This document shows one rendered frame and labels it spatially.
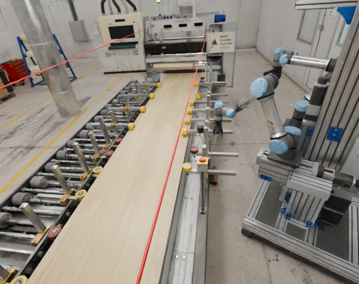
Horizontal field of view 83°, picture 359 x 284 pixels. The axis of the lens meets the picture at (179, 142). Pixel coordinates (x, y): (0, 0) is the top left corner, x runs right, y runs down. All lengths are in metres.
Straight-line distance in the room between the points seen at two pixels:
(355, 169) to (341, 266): 0.84
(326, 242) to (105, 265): 1.88
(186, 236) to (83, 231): 0.72
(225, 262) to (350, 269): 0.98
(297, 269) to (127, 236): 1.62
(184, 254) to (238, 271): 0.79
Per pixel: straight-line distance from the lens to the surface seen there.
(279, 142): 1.52
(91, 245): 1.48
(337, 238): 2.50
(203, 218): 1.67
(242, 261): 2.33
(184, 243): 1.66
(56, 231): 1.65
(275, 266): 2.38
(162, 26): 4.49
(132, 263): 1.34
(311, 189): 1.72
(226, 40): 4.10
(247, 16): 10.65
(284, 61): 2.03
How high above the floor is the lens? 2.07
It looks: 34 degrees down
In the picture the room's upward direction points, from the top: 5 degrees counter-clockwise
